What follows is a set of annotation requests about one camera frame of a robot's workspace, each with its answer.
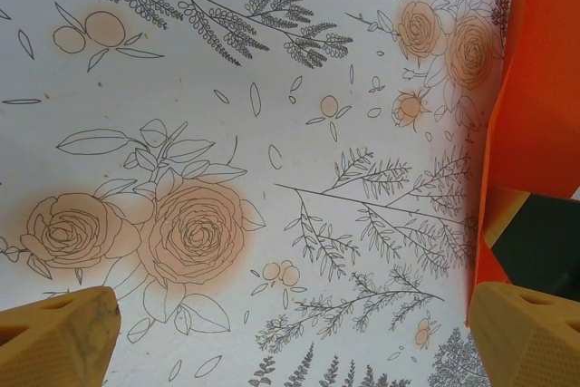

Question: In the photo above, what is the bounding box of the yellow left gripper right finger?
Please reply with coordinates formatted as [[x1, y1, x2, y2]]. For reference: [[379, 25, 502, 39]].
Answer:
[[469, 281, 580, 387]]

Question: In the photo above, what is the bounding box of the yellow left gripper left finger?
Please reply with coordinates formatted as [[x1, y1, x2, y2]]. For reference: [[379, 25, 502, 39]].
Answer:
[[0, 285, 122, 387]]

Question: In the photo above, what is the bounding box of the floral print tablecloth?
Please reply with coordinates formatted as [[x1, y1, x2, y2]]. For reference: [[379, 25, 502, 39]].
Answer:
[[0, 0, 580, 387]]

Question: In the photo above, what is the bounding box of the orange paper sheet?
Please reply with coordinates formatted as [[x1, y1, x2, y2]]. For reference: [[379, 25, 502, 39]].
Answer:
[[464, 0, 580, 329]]

